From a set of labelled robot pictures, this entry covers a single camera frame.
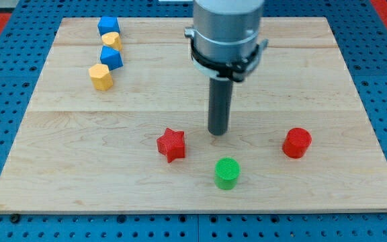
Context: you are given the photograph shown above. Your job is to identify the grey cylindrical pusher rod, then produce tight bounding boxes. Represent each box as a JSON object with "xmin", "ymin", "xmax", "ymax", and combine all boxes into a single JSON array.
[{"xmin": 208, "ymin": 79, "xmax": 232, "ymax": 136}]

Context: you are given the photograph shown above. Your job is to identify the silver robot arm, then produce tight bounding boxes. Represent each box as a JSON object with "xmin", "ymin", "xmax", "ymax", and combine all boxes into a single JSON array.
[{"xmin": 185, "ymin": 0, "xmax": 267, "ymax": 82}]

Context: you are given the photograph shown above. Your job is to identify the blue cube block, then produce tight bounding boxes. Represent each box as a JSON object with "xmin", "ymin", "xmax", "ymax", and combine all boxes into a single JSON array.
[{"xmin": 97, "ymin": 16, "xmax": 120, "ymax": 36}]

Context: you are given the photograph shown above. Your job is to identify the green cylinder block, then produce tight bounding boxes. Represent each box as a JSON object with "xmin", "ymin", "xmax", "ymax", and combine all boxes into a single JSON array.
[{"xmin": 214, "ymin": 157, "xmax": 241, "ymax": 190}]

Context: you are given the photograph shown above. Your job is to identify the yellow hexagon block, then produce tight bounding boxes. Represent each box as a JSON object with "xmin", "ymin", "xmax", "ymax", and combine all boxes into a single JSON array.
[{"xmin": 88, "ymin": 64, "xmax": 114, "ymax": 91}]

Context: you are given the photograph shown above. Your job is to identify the wooden board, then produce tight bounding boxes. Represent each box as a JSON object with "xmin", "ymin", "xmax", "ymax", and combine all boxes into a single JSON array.
[{"xmin": 0, "ymin": 17, "xmax": 387, "ymax": 214}]

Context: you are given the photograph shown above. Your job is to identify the yellow heart block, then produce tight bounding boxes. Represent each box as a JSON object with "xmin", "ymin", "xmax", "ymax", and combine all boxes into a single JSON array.
[{"xmin": 101, "ymin": 32, "xmax": 123, "ymax": 51}]

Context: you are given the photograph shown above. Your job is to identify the blue triangular block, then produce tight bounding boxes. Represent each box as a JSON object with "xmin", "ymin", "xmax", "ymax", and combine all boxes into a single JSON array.
[{"xmin": 99, "ymin": 46, "xmax": 124, "ymax": 71}]

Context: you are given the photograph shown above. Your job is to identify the black clamp bracket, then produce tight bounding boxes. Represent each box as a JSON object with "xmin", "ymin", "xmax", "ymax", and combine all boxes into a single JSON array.
[{"xmin": 190, "ymin": 39, "xmax": 269, "ymax": 83}]

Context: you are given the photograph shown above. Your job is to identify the red cylinder block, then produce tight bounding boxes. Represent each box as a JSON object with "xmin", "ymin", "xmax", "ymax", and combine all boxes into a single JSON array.
[{"xmin": 282, "ymin": 127, "xmax": 312, "ymax": 159}]

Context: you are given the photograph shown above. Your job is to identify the red star block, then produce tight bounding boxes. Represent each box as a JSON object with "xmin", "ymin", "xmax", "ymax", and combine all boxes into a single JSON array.
[{"xmin": 157, "ymin": 128, "xmax": 185, "ymax": 163}]

